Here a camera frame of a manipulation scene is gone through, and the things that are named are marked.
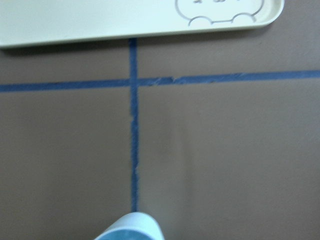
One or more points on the light blue cup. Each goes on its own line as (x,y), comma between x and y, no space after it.
(133,226)

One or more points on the cream bear tray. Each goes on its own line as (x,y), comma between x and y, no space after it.
(25,23)

